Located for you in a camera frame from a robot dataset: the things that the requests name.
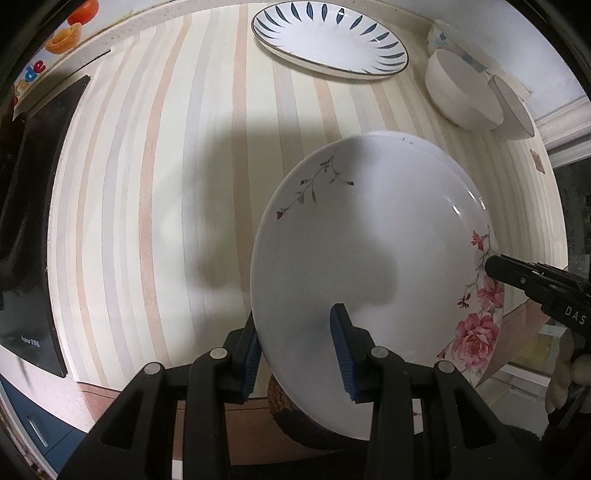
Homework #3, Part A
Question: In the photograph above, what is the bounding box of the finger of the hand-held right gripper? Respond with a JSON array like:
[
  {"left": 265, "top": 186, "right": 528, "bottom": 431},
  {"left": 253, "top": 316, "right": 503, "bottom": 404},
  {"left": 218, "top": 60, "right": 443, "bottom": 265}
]
[{"left": 484, "top": 254, "right": 568, "bottom": 301}]

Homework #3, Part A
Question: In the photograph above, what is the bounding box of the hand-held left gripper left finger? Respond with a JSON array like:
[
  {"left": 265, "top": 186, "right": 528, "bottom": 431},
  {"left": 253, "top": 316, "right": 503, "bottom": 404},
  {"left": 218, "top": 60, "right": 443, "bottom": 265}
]
[{"left": 81, "top": 314, "right": 264, "bottom": 480}]

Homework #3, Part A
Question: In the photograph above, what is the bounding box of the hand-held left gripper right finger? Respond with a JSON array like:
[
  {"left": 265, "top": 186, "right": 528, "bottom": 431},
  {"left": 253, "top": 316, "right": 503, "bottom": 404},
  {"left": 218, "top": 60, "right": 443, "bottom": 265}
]
[{"left": 329, "top": 302, "right": 509, "bottom": 480}]

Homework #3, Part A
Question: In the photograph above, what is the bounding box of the white plate with pink flowers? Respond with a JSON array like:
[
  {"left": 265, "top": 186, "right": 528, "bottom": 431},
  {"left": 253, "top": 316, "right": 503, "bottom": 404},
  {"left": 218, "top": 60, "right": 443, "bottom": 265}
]
[{"left": 249, "top": 135, "right": 506, "bottom": 450}]

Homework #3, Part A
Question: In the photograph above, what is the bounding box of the white bowl with dark rim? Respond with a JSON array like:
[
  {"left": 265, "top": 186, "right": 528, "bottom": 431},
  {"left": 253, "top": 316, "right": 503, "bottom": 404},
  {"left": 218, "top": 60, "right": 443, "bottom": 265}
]
[{"left": 487, "top": 74, "right": 536, "bottom": 140}]

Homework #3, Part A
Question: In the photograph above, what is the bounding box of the plain white bowl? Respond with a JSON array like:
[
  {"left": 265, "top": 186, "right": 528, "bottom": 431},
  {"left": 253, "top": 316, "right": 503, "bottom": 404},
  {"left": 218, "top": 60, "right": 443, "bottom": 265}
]
[{"left": 425, "top": 48, "right": 505, "bottom": 129}]

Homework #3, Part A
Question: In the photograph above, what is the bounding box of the white bowl with blue print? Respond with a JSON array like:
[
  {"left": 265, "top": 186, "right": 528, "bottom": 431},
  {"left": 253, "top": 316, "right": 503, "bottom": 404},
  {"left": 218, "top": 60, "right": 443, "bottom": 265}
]
[{"left": 426, "top": 19, "right": 490, "bottom": 70}]

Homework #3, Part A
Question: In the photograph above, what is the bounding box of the white plate with blue leaves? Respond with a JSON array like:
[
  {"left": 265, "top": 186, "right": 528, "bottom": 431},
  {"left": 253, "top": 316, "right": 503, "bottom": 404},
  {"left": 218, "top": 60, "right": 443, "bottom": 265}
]
[{"left": 250, "top": 1, "right": 410, "bottom": 81}]

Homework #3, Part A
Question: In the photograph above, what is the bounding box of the person's right hand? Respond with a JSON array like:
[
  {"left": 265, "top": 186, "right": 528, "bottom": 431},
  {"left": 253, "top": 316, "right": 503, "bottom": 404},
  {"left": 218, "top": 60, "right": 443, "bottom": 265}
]
[{"left": 545, "top": 335, "right": 591, "bottom": 416}]

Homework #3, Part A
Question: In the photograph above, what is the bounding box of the striped tablecloth with cat print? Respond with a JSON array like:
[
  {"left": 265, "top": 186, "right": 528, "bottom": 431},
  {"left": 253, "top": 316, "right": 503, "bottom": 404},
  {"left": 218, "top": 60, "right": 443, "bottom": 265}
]
[{"left": 46, "top": 0, "right": 570, "bottom": 467}]

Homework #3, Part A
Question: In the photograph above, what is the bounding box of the blue cabinet drawer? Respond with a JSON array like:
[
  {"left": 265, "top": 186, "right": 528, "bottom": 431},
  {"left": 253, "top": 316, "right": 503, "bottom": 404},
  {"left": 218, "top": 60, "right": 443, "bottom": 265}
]
[{"left": 0, "top": 374, "right": 88, "bottom": 462}]

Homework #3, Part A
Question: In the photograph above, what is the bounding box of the black induction cooktop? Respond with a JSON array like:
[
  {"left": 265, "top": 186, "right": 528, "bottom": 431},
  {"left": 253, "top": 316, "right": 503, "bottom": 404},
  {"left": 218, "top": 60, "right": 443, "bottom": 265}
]
[{"left": 0, "top": 74, "right": 92, "bottom": 378}]

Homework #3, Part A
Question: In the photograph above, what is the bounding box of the white door frame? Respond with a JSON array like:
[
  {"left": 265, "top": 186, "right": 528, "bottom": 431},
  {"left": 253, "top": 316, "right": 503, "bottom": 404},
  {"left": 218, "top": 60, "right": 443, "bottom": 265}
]
[{"left": 531, "top": 90, "right": 591, "bottom": 162}]

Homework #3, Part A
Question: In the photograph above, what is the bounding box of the colourful wall sticker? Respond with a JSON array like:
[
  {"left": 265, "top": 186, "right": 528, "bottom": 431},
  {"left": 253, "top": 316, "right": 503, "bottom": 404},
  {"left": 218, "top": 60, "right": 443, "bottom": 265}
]
[{"left": 9, "top": 0, "right": 100, "bottom": 107}]

